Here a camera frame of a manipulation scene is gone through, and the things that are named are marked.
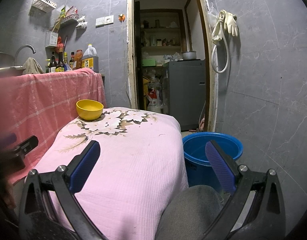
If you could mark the green packet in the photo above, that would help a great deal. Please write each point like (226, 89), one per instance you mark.
(63, 12)

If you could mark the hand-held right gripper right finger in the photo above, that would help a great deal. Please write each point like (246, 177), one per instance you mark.
(219, 165)

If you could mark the white wall basket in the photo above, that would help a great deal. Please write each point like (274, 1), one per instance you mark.
(43, 3)

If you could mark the grey cabinet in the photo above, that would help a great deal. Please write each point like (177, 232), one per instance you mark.
(184, 92)

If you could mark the blue plastic bucket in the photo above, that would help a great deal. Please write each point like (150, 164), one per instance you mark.
(191, 165)

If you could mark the white plastic bag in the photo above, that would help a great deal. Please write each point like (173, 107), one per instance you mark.
(81, 23)

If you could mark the person's left hand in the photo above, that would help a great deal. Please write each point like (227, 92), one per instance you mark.
(7, 192)

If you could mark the white utensil holder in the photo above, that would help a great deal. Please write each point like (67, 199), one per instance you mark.
(51, 39)

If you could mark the pink plaid cloth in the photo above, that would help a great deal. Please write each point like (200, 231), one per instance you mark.
(43, 100)

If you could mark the dark jar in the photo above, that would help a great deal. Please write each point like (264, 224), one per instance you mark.
(146, 24)

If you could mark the metal pot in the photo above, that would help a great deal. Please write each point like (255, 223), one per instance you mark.
(2, 60)

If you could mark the green box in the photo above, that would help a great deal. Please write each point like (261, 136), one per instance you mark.
(148, 62)

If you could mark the orange bottle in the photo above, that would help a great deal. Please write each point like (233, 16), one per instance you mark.
(78, 61)

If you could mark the red and white packet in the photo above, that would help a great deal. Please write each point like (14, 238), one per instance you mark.
(72, 10)

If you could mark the wooden shelf unit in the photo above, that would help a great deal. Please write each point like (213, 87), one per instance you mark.
(161, 29)

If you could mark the metal faucet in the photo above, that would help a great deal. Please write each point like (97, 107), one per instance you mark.
(24, 47)

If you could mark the person's grey trouser leg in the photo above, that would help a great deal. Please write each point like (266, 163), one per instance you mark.
(188, 212)

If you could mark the yellow cap bottle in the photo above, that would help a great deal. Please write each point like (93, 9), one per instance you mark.
(65, 59)

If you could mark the small green cap bottle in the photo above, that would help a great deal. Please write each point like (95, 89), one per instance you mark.
(47, 66)

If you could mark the red mesh bag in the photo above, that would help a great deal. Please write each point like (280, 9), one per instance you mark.
(60, 45)

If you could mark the white cooking pot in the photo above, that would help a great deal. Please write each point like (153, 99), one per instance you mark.
(189, 55)

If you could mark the wall rack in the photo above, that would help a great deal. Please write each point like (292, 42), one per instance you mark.
(69, 18)

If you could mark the cooking oil jug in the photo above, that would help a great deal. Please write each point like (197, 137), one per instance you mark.
(89, 62)

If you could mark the yellow bag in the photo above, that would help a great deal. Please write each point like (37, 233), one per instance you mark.
(145, 85)

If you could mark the clear plastic bag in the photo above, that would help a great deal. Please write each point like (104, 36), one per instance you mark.
(213, 13)

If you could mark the beige rag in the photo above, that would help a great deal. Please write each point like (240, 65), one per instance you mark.
(31, 66)

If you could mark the tall dark sauce bottle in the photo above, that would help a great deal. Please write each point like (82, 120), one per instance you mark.
(59, 66)

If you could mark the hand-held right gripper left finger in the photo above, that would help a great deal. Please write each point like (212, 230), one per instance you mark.
(84, 165)

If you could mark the white and red sack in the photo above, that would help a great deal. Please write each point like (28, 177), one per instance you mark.
(153, 102)

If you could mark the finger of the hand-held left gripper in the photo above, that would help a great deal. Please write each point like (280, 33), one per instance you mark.
(28, 142)
(6, 138)

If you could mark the wooden door frame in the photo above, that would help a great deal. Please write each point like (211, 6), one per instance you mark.
(130, 55)

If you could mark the red cap dark bottle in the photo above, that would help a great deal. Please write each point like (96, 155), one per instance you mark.
(71, 62)

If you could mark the yellow bowl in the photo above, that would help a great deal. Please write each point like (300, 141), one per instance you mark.
(89, 112)

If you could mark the beige rubber glove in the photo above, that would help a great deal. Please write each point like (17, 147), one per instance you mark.
(231, 23)

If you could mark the pink floral blanket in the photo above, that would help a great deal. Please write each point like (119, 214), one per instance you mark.
(133, 170)

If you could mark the blue packet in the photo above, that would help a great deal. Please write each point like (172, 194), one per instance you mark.
(68, 67)

